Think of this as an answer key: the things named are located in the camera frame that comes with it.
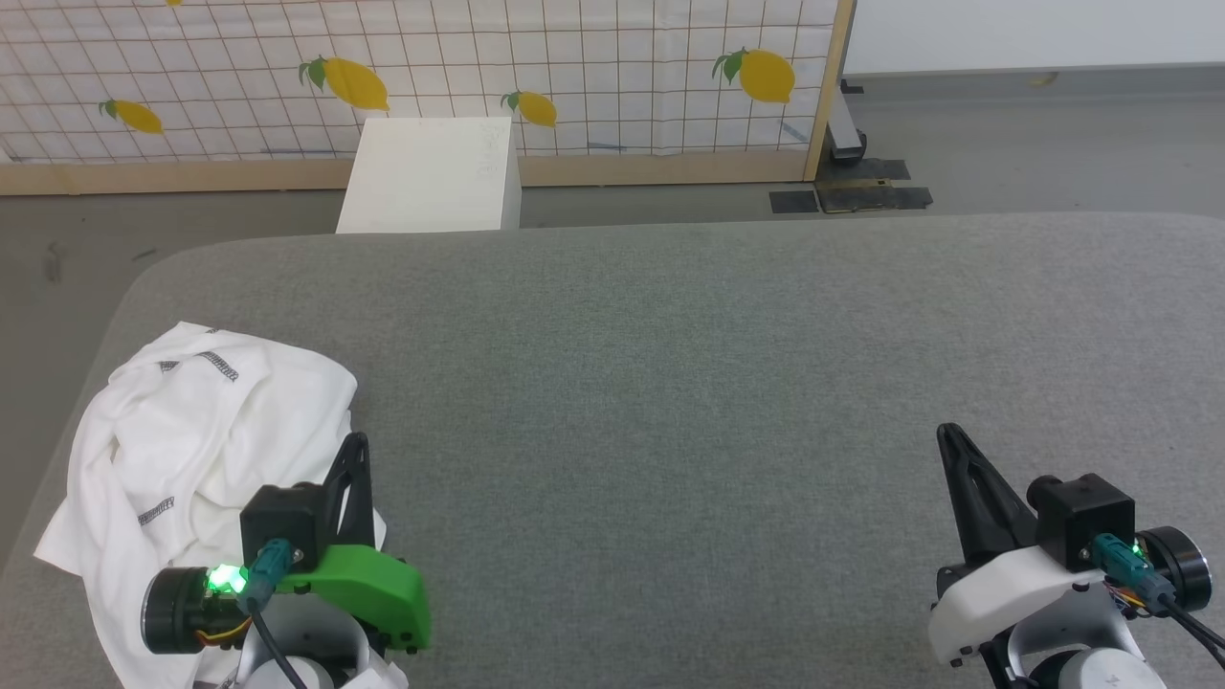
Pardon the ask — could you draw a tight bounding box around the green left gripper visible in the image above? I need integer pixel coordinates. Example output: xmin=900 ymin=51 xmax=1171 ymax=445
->
xmin=142 ymin=433 xmax=433 ymax=657

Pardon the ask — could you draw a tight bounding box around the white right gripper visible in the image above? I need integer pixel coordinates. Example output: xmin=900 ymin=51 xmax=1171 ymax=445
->
xmin=926 ymin=423 xmax=1213 ymax=668

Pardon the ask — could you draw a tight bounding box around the white shirt with grey stitching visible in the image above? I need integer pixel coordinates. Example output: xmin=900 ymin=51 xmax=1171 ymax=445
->
xmin=35 ymin=322 xmax=389 ymax=689

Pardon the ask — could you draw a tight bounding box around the white rectangular box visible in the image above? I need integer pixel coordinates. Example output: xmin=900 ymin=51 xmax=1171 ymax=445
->
xmin=337 ymin=115 xmax=523 ymax=233

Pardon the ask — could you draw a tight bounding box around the large black floor tape patch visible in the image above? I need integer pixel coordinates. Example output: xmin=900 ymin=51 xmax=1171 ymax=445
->
xmin=813 ymin=158 xmax=934 ymax=213

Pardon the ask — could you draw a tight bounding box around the metal partition foot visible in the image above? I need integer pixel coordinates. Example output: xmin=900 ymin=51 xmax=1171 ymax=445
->
xmin=828 ymin=77 xmax=867 ymax=162

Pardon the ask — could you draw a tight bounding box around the lemon print grid curtain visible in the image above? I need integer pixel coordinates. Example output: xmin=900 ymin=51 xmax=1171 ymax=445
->
xmin=0 ymin=0 xmax=841 ymax=164

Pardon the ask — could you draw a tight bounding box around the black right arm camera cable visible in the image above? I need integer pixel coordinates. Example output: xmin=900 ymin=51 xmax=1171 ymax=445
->
xmin=1093 ymin=534 xmax=1225 ymax=671

